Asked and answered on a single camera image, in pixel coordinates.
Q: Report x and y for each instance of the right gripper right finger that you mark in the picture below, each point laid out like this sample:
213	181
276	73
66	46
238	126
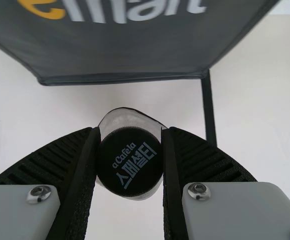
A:
200	160

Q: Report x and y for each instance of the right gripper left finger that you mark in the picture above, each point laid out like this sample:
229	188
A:
60	160

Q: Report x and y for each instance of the dark coffee bottle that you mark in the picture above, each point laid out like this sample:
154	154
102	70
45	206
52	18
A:
130	165

